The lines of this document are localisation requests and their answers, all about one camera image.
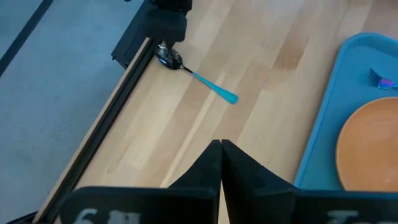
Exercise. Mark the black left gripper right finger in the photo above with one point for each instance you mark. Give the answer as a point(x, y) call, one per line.
point(280, 205)

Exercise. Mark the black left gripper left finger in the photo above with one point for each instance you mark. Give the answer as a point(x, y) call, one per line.
point(140, 205)

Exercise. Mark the orange round plate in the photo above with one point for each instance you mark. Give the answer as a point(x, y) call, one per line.
point(373, 146)

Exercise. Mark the blue plastic tray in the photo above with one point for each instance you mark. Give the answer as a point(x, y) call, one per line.
point(342, 93)

